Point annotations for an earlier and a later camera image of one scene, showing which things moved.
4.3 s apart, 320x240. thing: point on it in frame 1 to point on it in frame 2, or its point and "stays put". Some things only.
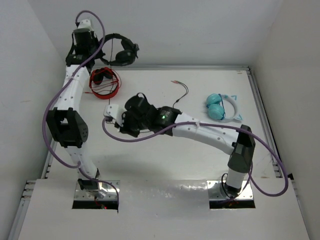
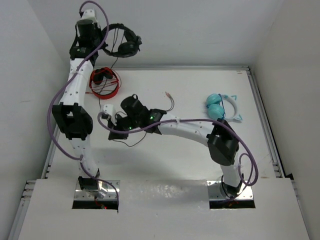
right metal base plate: x=215 y=192 stays put
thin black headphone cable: x=172 y=80 to x=173 y=106
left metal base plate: x=105 y=191 stays put
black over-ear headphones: x=125 y=57 to x=128 y=48
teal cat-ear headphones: x=216 y=109 stays put
